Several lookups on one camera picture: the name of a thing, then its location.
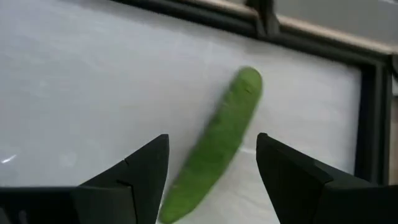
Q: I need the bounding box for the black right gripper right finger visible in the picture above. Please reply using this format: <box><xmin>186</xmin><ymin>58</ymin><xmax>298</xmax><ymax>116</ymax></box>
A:
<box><xmin>256</xmin><ymin>133</ymin><xmax>398</xmax><ymax>224</ymax></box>

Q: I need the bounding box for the black table frame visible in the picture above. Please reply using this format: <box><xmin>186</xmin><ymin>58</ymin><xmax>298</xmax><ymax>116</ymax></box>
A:
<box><xmin>108</xmin><ymin>0</ymin><xmax>398</xmax><ymax>186</ymax></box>

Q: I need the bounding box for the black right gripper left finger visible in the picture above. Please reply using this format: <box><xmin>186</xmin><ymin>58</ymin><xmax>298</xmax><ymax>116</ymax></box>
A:
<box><xmin>0</xmin><ymin>133</ymin><xmax>170</xmax><ymax>224</ymax></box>

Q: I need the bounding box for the green cucumber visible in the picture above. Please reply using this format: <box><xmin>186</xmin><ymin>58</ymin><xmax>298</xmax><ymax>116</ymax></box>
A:
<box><xmin>158</xmin><ymin>66</ymin><xmax>264</xmax><ymax>224</ymax></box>

